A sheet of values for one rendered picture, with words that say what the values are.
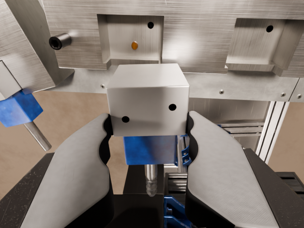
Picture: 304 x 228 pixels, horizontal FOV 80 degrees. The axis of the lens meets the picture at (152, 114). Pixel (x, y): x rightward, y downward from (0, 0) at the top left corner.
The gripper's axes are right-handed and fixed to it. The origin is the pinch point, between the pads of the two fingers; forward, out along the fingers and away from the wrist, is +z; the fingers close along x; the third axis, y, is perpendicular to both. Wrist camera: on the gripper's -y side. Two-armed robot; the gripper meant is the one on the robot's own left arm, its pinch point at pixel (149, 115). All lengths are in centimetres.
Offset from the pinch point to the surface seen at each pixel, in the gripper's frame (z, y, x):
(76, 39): 5.7, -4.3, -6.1
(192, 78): 14.2, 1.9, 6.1
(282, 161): 94, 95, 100
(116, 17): 8.1, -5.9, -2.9
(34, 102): 11.3, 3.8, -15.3
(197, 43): 4.9, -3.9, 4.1
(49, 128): 106, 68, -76
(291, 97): 13.3, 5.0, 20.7
